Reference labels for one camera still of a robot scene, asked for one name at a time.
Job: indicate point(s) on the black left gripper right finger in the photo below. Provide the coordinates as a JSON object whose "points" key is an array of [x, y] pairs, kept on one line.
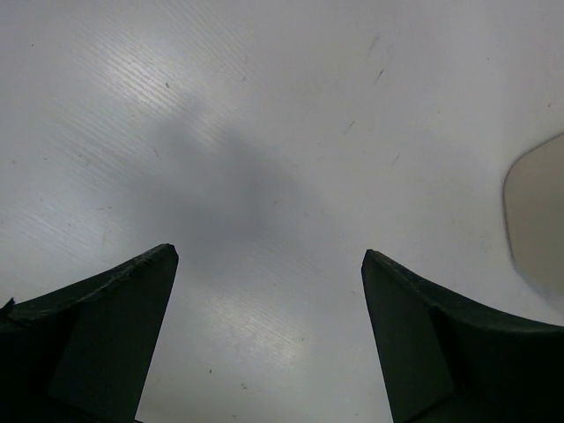
{"points": [[447, 358]]}

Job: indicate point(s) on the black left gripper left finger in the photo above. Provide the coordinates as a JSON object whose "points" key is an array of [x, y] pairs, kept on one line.
{"points": [[82, 353]]}

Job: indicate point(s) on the beige plastic bin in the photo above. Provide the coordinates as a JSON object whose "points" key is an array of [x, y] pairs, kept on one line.
{"points": [[533, 212]]}

